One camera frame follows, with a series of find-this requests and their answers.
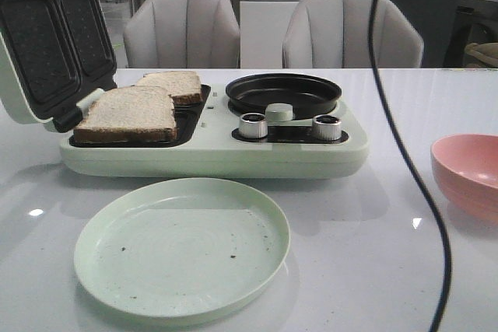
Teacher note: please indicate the bread slice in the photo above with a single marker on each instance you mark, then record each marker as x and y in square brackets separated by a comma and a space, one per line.
[184, 87]
[129, 114]

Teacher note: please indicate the pink bowl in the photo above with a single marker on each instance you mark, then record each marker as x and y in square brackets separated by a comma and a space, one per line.
[465, 169]

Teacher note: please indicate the breakfast maker hinged lid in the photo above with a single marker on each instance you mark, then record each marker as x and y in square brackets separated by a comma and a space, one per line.
[56, 58]

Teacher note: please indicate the green breakfast maker base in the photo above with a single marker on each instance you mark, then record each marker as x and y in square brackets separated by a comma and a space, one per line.
[206, 147]

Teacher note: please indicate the dark grey counter cabinet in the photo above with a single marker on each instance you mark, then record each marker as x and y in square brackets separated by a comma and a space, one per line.
[428, 17]

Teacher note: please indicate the right grey upholstered chair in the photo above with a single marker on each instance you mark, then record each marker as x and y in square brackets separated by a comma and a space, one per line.
[334, 34]

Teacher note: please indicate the grey upholstered chair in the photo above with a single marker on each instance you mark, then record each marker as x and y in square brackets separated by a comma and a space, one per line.
[183, 34]
[334, 34]

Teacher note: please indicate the white refrigerator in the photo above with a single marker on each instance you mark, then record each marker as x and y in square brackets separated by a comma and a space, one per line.
[263, 25]

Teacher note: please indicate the black round frying pan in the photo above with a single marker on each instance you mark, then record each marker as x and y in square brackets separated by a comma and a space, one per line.
[308, 95]

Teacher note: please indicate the right silver control knob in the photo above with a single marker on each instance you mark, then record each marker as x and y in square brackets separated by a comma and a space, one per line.
[326, 127]

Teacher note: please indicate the silver control knob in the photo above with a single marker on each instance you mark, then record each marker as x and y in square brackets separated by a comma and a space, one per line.
[253, 126]
[326, 127]

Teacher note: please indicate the left grey upholstered chair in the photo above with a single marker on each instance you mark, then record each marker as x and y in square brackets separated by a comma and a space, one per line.
[183, 34]

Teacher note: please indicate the left silver control knob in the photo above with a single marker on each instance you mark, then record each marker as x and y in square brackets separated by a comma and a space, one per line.
[253, 126]

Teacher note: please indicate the light green round plate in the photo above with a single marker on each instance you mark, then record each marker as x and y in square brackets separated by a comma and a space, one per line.
[183, 251]

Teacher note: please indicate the green pan handle knob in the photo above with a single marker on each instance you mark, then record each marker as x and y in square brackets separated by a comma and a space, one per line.
[279, 112]

